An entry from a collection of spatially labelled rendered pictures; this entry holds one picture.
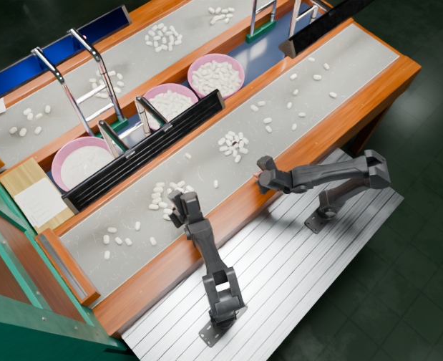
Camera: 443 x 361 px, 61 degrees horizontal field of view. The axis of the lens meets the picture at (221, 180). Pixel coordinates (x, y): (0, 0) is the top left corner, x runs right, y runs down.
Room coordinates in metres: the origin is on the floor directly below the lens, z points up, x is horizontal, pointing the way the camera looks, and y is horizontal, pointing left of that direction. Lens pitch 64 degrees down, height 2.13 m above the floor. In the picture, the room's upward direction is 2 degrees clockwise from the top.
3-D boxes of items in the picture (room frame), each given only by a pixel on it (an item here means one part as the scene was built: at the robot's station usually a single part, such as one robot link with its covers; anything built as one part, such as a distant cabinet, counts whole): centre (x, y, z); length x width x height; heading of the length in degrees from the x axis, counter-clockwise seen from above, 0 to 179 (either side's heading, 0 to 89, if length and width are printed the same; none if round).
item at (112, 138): (0.70, 0.30, 0.90); 0.20 x 0.19 x 0.45; 134
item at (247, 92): (1.03, 0.01, 0.71); 1.81 x 0.06 x 0.11; 134
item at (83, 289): (0.29, 0.52, 0.83); 0.30 x 0.06 x 0.07; 44
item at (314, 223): (0.59, -0.44, 0.71); 0.20 x 0.07 x 0.08; 137
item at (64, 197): (0.64, 0.24, 1.08); 0.62 x 0.08 x 0.07; 134
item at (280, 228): (0.54, -0.05, 0.65); 1.20 x 0.90 x 0.04; 137
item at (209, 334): (0.15, -0.03, 0.71); 0.20 x 0.07 x 0.08; 137
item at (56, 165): (0.72, 0.56, 0.72); 0.27 x 0.27 x 0.10
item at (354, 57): (0.90, -0.11, 0.73); 1.81 x 0.30 x 0.02; 134
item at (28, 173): (0.57, 0.72, 0.77); 0.33 x 0.15 x 0.01; 44
